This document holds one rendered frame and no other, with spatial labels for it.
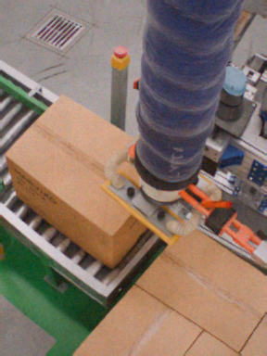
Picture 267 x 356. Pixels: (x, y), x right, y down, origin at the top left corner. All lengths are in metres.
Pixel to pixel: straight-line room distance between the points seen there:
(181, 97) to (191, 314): 1.33
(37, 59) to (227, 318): 2.33
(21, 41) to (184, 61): 2.90
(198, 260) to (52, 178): 0.78
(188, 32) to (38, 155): 1.30
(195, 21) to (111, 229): 1.20
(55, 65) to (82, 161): 1.67
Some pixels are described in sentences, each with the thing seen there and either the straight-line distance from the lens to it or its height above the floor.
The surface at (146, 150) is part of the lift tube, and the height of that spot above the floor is 1.48.
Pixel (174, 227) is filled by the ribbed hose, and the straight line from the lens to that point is 2.03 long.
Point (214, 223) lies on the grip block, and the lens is 1.96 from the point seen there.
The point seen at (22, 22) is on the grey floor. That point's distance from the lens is 4.32.
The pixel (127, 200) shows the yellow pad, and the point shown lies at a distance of 2.11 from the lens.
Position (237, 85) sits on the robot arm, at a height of 1.26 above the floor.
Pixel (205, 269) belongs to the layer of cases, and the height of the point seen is 0.54.
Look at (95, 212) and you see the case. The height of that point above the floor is 0.95.
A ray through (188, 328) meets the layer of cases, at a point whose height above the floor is 0.54.
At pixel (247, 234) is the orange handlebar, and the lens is 1.98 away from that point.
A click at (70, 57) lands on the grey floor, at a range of 4.01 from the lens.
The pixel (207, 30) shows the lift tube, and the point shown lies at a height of 2.11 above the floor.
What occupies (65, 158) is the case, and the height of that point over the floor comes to 0.95.
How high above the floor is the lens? 3.02
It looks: 61 degrees down
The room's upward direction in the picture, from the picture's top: 5 degrees clockwise
